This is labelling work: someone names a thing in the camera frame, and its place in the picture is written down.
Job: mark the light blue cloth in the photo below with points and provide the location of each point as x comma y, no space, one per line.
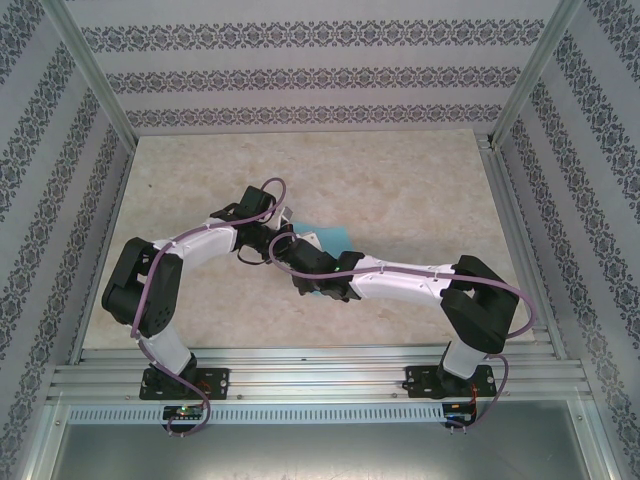
332,239

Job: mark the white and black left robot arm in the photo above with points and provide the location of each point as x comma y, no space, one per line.
200,247

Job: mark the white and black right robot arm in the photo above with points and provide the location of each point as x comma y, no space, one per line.
400,287

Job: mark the grey metal sheet panel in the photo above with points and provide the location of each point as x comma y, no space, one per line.
320,450

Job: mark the small circuit board green light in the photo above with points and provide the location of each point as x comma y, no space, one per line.
182,411

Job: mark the small circuit board blue light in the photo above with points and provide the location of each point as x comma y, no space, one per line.
457,410

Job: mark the long aluminium mounting rail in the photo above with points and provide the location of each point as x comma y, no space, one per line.
310,375

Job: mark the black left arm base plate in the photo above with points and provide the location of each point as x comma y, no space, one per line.
220,382

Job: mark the thin aluminium side rail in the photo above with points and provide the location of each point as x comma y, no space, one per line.
106,250

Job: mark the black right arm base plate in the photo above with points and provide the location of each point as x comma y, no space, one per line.
417,382

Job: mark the aluminium frame post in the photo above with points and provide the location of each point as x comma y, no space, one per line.
537,70
95,75

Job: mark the wide aluminium side rail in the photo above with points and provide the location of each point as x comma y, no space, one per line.
520,250

